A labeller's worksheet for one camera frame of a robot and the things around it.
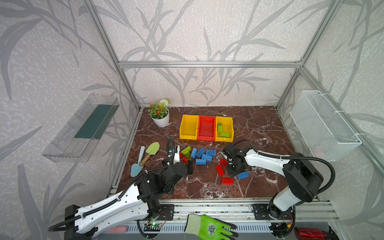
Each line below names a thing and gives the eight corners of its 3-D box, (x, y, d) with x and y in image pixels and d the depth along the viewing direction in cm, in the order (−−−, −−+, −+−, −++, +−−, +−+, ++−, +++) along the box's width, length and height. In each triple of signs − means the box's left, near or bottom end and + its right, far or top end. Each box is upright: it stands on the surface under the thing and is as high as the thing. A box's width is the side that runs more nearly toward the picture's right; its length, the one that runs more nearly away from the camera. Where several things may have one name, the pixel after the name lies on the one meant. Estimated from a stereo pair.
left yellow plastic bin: (179, 140, 104) (178, 134, 98) (183, 121, 115) (182, 114, 109) (196, 141, 103) (196, 135, 97) (198, 121, 114) (198, 115, 108)
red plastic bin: (197, 142, 103) (197, 136, 97) (197, 120, 116) (197, 113, 110) (216, 142, 103) (217, 136, 97) (214, 120, 116) (215, 113, 110)
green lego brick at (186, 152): (181, 153, 96) (181, 151, 94) (188, 147, 99) (187, 145, 97) (188, 159, 93) (188, 157, 91) (195, 152, 96) (195, 150, 94)
